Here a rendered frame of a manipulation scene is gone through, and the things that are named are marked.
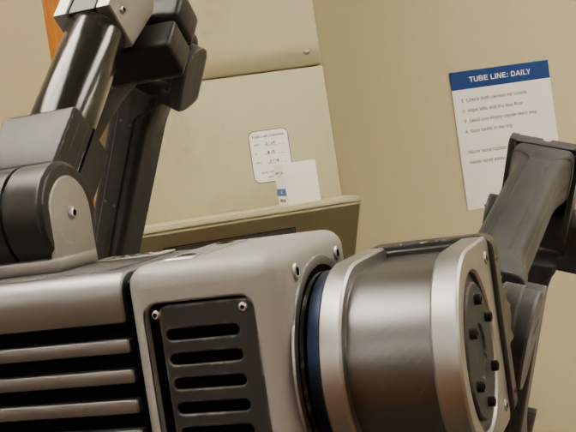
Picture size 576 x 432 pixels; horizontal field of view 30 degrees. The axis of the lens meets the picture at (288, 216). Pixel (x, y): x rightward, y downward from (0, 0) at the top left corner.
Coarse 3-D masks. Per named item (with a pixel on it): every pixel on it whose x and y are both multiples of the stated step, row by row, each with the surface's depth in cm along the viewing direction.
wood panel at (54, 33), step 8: (48, 0) 147; (56, 0) 147; (48, 8) 147; (56, 8) 147; (48, 16) 147; (48, 24) 147; (56, 24) 148; (48, 32) 147; (56, 32) 148; (48, 40) 147; (56, 40) 148; (56, 48) 148
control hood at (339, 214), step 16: (256, 208) 159; (272, 208) 152; (288, 208) 152; (304, 208) 152; (320, 208) 153; (336, 208) 153; (352, 208) 154; (160, 224) 155; (176, 224) 149; (192, 224) 149; (208, 224) 150; (224, 224) 150; (240, 224) 151; (256, 224) 152; (272, 224) 153; (288, 224) 153; (304, 224) 154; (320, 224) 155; (336, 224) 156; (352, 224) 157; (144, 240) 149; (160, 240) 149; (176, 240) 150; (192, 240) 151; (208, 240) 152; (352, 240) 160
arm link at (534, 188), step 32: (512, 160) 111; (544, 160) 108; (512, 192) 100; (544, 192) 101; (512, 224) 94; (544, 224) 100; (512, 256) 88; (512, 288) 80; (544, 288) 85; (512, 320) 78; (512, 352) 78
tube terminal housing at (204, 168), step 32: (224, 96) 161; (256, 96) 162; (288, 96) 163; (320, 96) 164; (192, 128) 160; (224, 128) 161; (256, 128) 162; (288, 128) 163; (320, 128) 164; (160, 160) 160; (192, 160) 160; (224, 160) 161; (320, 160) 164; (160, 192) 160; (192, 192) 161; (224, 192) 162; (256, 192) 162; (320, 192) 164
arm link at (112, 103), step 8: (160, 80) 109; (168, 80) 108; (120, 88) 102; (128, 88) 103; (112, 96) 102; (120, 96) 103; (112, 104) 102; (120, 104) 104; (104, 112) 102; (112, 112) 103; (104, 120) 103; (96, 128) 102; (104, 128) 103
